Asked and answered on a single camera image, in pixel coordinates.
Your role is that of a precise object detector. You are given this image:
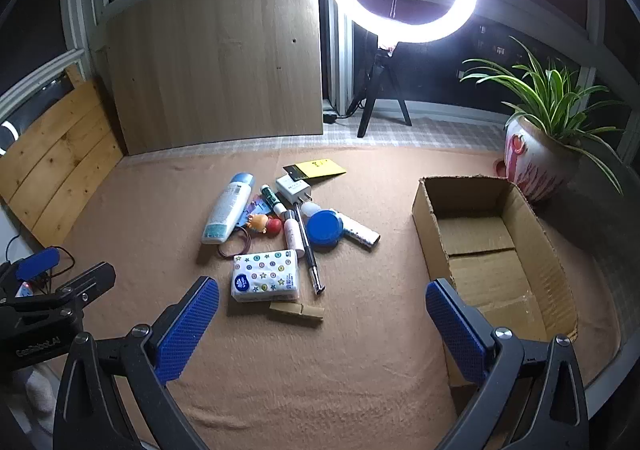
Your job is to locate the small pink bottle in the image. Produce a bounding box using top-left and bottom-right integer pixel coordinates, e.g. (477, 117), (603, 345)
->
(282, 210), (307, 261)

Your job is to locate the dotted tissue pack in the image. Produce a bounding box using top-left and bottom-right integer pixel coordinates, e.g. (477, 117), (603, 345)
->
(231, 249), (301, 303)

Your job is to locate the green spider plant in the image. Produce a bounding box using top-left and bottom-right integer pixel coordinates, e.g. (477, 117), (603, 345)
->
(460, 35), (626, 196)

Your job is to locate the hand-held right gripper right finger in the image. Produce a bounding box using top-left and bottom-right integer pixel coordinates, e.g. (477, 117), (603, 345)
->
(425, 279), (592, 450)

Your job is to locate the light wooden panel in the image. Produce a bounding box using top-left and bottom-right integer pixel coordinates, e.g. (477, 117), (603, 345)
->
(102, 0), (325, 156)

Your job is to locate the white lotion bottle blue cap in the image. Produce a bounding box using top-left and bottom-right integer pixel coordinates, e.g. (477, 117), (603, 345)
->
(201, 171), (254, 246)

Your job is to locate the green white lip balm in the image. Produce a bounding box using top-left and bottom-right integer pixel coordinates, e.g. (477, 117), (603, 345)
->
(260, 184), (287, 218)

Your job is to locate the checked grey cloth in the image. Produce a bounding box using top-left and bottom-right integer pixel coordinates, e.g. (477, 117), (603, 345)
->
(125, 113), (516, 158)

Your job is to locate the yellow black packet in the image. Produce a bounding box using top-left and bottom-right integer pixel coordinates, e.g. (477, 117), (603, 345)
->
(282, 157), (347, 182)

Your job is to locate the blue round lid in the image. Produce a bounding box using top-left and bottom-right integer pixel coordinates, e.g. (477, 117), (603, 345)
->
(305, 209), (345, 247)

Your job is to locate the brown block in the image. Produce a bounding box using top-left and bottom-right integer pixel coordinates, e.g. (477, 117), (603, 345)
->
(267, 301), (325, 328)

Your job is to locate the small white box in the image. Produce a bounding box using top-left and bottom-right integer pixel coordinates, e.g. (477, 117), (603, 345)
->
(276, 173), (313, 206)

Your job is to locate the orange red toy figure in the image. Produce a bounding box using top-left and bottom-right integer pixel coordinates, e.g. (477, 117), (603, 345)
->
(247, 213), (282, 237)

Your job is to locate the purple hair tie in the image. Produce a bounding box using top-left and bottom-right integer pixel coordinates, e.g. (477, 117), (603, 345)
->
(217, 225), (258, 261)

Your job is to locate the black metal pen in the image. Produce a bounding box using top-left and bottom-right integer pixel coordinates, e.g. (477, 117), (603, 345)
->
(292, 203), (326, 296)

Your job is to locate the patterned white lighter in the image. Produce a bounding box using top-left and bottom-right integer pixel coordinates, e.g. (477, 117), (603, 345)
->
(332, 211), (382, 251)

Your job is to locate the pine wood board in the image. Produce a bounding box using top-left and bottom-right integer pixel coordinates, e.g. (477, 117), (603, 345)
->
(0, 65), (126, 248)

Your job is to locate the cardboard box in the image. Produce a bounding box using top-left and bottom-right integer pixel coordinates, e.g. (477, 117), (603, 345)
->
(411, 174), (579, 388)

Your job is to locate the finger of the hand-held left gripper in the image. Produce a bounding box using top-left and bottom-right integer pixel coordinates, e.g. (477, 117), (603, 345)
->
(50, 263), (117, 318)
(0, 246), (62, 288)

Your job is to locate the blue plastic case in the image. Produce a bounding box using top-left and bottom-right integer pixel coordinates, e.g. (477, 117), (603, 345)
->
(239, 197), (271, 226)

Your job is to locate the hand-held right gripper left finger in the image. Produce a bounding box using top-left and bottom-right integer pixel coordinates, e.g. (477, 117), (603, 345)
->
(52, 275), (221, 450)

